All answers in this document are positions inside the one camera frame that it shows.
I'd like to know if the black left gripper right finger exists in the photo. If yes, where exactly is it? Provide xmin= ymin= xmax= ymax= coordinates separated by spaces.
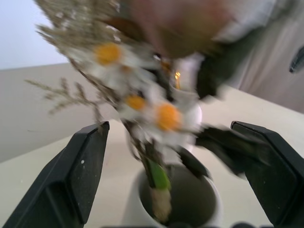
xmin=230 ymin=120 xmax=304 ymax=228

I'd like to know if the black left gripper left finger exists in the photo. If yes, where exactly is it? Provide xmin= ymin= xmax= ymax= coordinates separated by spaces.
xmin=0 ymin=121 xmax=111 ymax=228

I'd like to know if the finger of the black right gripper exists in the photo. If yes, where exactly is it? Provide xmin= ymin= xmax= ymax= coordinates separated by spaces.
xmin=177 ymin=146 xmax=210 ymax=179
xmin=195 ymin=126 xmax=271 ymax=178

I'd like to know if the white daisy flower bouquet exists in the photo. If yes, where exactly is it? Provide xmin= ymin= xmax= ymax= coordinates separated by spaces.
xmin=24 ymin=0 xmax=205 ymax=224

